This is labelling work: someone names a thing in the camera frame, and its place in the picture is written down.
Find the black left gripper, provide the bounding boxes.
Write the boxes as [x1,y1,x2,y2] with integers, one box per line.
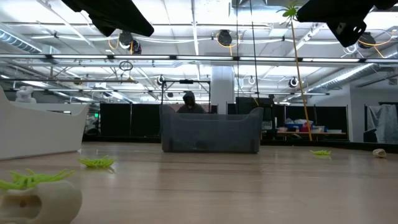
[60,0,155,37]

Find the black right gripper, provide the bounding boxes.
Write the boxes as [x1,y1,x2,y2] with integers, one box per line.
[297,0,398,23]

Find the beige plastic skull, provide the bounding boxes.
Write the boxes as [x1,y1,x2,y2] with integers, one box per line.
[0,180,83,224]
[372,147,387,159]

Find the black background rig stand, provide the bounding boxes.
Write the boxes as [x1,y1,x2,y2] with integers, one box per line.
[160,79,211,105]

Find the person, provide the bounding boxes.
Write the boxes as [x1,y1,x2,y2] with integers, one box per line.
[177,91,206,114]

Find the grey fabric cover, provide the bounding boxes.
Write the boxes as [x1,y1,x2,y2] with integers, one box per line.
[366,103,398,143]

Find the white robot figure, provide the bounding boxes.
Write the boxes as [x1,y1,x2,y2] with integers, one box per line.
[15,85,37,103]

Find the wooden background table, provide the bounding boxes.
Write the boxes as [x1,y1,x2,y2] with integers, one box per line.
[276,130,346,136]

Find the white building column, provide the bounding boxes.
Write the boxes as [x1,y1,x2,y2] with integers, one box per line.
[211,65,236,114]

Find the white plastic bin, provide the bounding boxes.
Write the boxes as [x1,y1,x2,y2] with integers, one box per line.
[0,86,90,161]

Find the grey translucent plastic bin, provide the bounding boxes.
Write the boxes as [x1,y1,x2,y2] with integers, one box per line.
[159,104,264,154]

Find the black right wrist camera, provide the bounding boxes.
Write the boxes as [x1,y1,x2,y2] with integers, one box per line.
[326,19,368,48]

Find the black hanging cable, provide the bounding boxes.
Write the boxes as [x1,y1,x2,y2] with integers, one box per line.
[249,0,261,108]

